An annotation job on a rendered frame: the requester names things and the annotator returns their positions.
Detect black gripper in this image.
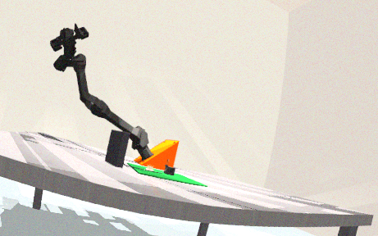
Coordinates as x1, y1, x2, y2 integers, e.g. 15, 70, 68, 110
50, 23, 89, 53

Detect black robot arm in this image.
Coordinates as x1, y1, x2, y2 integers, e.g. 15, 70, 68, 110
53, 50, 154, 161

